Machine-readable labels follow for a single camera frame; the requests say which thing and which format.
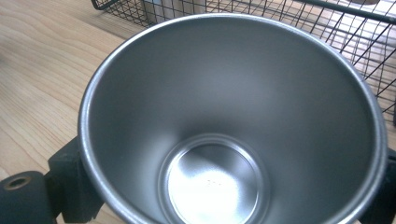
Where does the black wire basket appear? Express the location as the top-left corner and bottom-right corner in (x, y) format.
(91, 0), (396, 127)

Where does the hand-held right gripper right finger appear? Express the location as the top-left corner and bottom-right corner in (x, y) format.
(358, 147), (396, 224)

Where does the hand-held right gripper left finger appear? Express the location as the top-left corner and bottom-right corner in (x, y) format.
(45, 134), (106, 224)

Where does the short steel mug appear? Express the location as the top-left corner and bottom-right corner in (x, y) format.
(78, 12), (389, 224)

